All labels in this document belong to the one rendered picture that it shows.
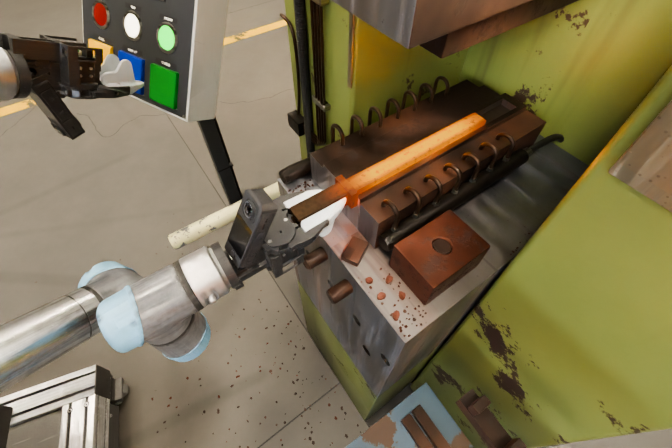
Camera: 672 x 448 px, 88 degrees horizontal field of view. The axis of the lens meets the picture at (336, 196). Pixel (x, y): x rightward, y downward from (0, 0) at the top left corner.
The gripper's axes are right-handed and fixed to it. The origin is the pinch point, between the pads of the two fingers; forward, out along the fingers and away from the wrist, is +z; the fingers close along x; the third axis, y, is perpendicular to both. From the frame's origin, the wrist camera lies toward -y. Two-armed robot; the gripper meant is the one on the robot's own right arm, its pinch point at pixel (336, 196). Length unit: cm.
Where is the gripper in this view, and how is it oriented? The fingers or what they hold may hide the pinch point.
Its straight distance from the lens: 55.6
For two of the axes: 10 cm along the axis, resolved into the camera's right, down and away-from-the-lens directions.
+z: 8.2, -4.5, 3.6
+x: 5.7, 6.4, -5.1
